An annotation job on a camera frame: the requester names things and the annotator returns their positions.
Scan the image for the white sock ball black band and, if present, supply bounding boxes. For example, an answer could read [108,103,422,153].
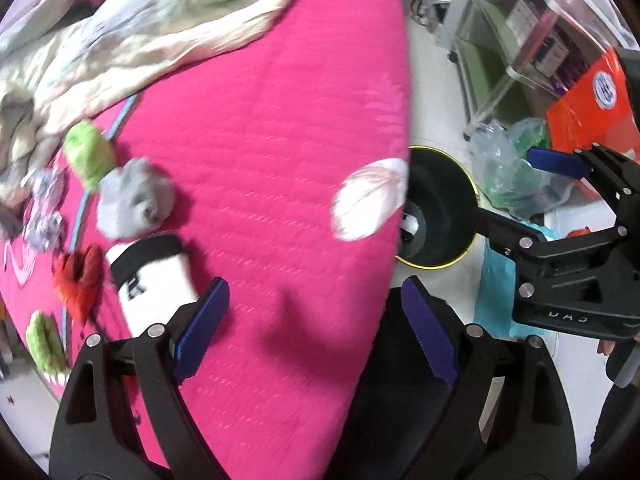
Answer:
[105,233,198,337]

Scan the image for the pink quilted bed cover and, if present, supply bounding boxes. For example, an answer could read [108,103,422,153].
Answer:
[0,0,412,480]

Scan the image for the metal shelf rack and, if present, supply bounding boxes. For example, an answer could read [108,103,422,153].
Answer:
[437,0,639,140]

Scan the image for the boxes on shelf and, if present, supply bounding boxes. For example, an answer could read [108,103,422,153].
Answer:
[506,0,588,96]

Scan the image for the orange gift box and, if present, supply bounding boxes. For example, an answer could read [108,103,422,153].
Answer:
[547,48,639,162]

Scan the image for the clear plastic bag green contents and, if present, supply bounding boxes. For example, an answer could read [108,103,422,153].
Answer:
[470,118,574,220]

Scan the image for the green sock ball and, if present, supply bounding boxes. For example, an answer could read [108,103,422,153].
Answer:
[25,310,67,375]
[62,120,116,192]

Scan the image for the grey sock ball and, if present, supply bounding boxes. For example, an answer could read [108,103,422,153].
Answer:
[96,157,176,240]

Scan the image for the grey paper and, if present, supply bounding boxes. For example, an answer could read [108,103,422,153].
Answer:
[24,167,66,252]

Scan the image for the pale crumpled blanket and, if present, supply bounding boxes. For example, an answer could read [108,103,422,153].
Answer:
[1,0,293,209]

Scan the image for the red sock ball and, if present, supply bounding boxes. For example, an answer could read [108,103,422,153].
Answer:
[53,244,103,326]

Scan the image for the black bin with gold rim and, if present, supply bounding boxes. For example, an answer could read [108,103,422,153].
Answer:
[396,145,480,270]

